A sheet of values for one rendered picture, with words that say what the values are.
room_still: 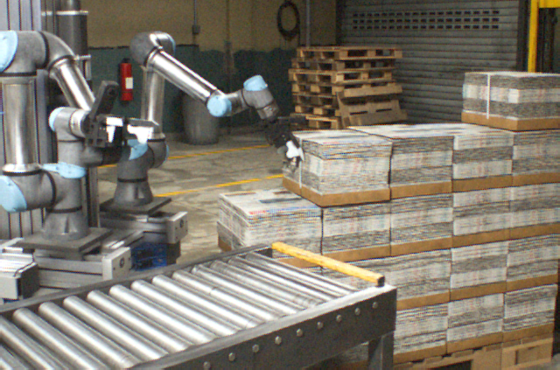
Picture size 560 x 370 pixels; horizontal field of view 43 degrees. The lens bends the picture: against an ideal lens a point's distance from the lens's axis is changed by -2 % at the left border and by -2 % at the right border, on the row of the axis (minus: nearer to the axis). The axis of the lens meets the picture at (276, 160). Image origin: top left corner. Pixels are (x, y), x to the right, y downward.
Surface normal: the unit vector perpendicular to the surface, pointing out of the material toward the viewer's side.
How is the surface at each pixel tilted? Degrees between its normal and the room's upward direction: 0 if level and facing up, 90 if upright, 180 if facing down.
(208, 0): 90
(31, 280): 90
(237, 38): 90
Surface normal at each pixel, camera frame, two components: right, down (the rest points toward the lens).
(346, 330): 0.66, 0.13
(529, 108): 0.38, 0.15
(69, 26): -0.26, 0.16
